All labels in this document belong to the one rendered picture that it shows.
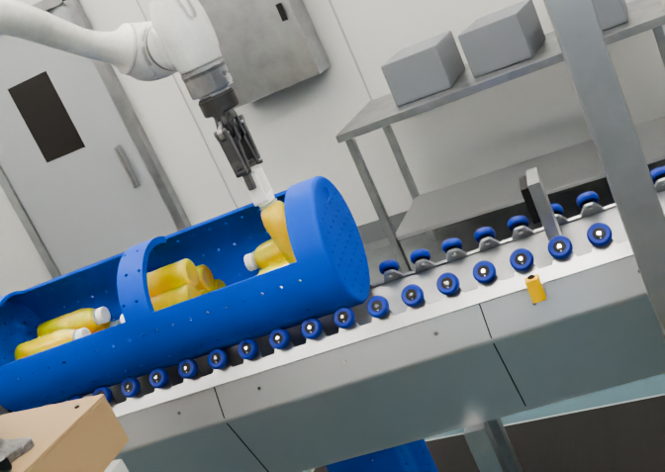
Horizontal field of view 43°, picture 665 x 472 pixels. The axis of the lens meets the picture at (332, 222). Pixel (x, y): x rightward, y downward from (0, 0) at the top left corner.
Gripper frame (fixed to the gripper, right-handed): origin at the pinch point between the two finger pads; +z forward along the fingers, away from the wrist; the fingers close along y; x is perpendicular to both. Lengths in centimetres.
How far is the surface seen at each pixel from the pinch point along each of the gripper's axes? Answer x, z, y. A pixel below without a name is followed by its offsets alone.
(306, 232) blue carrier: -7.7, 10.7, -7.0
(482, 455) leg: -21, 71, -4
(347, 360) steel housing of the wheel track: -4.3, 39.2, -7.4
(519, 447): -16, 112, 58
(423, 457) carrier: 5, 95, 39
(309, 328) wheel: 0.9, 30.4, -5.9
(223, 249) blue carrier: 21.8, 14.7, 18.1
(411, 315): -20.1, 34.5, -5.9
